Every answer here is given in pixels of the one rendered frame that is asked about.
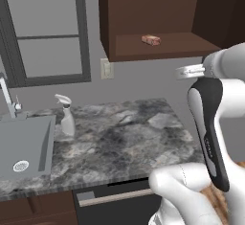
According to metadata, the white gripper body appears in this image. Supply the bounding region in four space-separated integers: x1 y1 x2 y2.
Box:
174 63 206 80

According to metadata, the pink bar soap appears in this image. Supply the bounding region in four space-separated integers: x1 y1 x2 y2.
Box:
141 34 162 47

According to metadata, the brown cabinet door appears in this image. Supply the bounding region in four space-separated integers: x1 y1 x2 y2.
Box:
221 0 245 50

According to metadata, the white spray bottle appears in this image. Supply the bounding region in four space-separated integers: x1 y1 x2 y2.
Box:
54 93 77 138

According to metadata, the grey sink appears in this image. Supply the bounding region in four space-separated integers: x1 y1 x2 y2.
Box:
0 114 57 181

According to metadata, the grey framed window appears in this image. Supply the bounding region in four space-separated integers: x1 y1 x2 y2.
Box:
0 0 92 88

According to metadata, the black dishwasher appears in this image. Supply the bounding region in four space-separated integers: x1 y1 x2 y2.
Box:
72 177 165 225

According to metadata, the grey tap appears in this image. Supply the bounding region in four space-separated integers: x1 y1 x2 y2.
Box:
0 72 29 120

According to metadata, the brown base cupboard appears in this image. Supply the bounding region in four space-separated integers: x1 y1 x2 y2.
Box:
0 190 79 225

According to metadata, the brown open wall cabinet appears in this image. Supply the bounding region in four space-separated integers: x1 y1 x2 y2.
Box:
97 0 241 63

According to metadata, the beige wall outlet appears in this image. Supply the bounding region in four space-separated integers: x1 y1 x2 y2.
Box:
100 57 115 80

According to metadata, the pale dishwasher handle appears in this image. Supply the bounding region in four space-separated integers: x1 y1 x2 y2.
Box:
77 188 155 208

